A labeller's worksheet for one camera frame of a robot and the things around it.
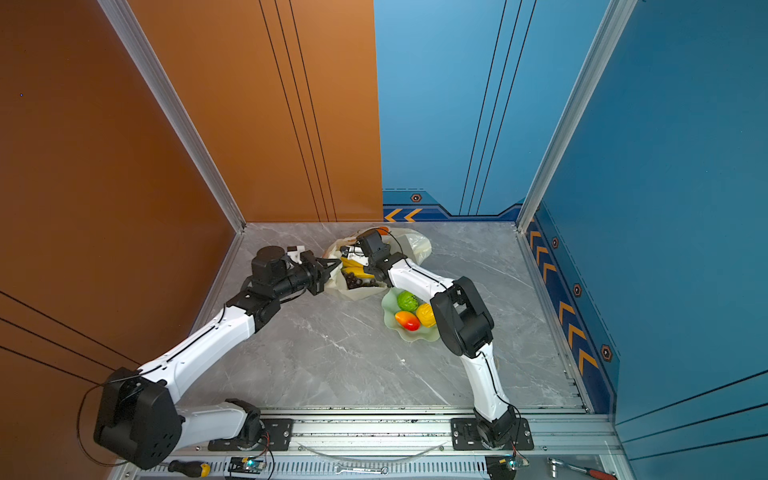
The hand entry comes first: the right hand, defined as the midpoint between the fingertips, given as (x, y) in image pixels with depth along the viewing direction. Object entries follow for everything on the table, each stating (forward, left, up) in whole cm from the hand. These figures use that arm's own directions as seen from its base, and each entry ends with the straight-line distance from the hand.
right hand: (376, 247), depth 98 cm
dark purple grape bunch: (-10, +7, -6) cm, 14 cm away
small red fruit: (-22, -10, -8) cm, 26 cm away
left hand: (-16, +6, +15) cm, 23 cm away
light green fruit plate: (-17, -5, -8) cm, 20 cm away
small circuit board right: (-57, -33, -13) cm, 67 cm away
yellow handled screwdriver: (-59, +39, -7) cm, 71 cm away
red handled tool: (-57, -43, -11) cm, 73 cm away
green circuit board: (-58, +29, -13) cm, 66 cm away
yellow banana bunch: (-4, +7, -6) cm, 10 cm away
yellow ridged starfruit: (-22, -16, -7) cm, 27 cm away
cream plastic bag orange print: (-9, -12, +10) cm, 18 cm away
